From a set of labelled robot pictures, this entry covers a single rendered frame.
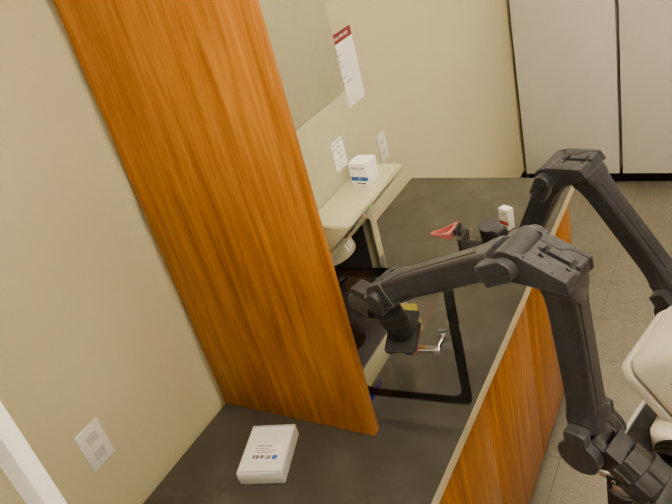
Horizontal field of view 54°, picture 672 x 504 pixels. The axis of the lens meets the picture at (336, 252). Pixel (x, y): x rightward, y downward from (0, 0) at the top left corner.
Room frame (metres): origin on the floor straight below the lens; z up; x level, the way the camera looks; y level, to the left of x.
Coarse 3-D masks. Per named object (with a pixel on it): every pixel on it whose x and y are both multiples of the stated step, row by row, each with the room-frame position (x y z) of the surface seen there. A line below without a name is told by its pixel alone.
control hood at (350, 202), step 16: (384, 176) 1.50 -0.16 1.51; (336, 192) 1.49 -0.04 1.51; (352, 192) 1.46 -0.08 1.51; (368, 192) 1.44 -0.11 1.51; (336, 208) 1.40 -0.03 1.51; (352, 208) 1.38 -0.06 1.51; (368, 208) 1.44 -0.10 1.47; (336, 224) 1.32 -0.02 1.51; (352, 224) 1.31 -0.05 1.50; (336, 240) 1.31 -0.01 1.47
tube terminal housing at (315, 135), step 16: (320, 112) 1.51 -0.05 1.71; (336, 112) 1.57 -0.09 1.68; (304, 128) 1.45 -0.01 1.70; (320, 128) 1.50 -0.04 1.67; (336, 128) 1.55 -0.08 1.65; (352, 128) 1.61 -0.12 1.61; (304, 144) 1.43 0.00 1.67; (320, 144) 1.48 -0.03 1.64; (352, 144) 1.60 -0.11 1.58; (304, 160) 1.42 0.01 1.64; (320, 160) 1.47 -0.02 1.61; (320, 176) 1.46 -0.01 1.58; (336, 176) 1.51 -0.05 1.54; (320, 192) 1.44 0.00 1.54; (320, 208) 1.43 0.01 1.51; (368, 224) 1.63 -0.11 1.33; (368, 240) 1.62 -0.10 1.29
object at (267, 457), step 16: (256, 432) 1.33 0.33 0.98; (272, 432) 1.31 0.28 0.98; (288, 432) 1.30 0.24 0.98; (256, 448) 1.27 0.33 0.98; (272, 448) 1.26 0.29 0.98; (288, 448) 1.24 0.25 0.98; (240, 464) 1.23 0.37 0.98; (256, 464) 1.22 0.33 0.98; (272, 464) 1.20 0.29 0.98; (288, 464) 1.21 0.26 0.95; (240, 480) 1.20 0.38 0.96; (256, 480) 1.19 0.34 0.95; (272, 480) 1.18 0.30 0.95
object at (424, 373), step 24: (360, 312) 1.32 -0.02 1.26; (432, 312) 1.23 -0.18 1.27; (456, 312) 1.20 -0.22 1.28; (360, 336) 1.33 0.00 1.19; (384, 336) 1.30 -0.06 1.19; (432, 336) 1.24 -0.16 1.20; (456, 336) 1.21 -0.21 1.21; (360, 360) 1.34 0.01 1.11; (384, 360) 1.31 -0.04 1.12; (408, 360) 1.27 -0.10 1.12; (432, 360) 1.24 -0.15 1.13; (456, 360) 1.21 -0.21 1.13; (384, 384) 1.31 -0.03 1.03; (408, 384) 1.28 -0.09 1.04; (432, 384) 1.25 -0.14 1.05; (456, 384) 1.22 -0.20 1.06
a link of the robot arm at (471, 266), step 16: (496, 240) 0.90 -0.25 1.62; (448, 256) 0.98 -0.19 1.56; (464, 256) 0.93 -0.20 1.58; (480, 256) 0.88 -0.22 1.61; (384, 272) 1.16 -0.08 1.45; (400, 272) 1.08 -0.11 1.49; (416, 272) 1.03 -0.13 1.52; (432, 272) 0.99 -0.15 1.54; (448, 272) 0.96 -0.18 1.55; (464, 272) 0.93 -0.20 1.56; (480, 272) 0.86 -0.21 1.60; (496, 272) 0.83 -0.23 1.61; (512, 272) 0.81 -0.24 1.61; (368, 288) 1.13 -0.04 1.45; (384, 288) 1.09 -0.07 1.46; (400, 288) 1.06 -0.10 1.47; (416, 288) 1.03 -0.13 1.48; (432, 288) 1.00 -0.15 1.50; (448, 288) 0.97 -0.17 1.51; (384, 304) 1.10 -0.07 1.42
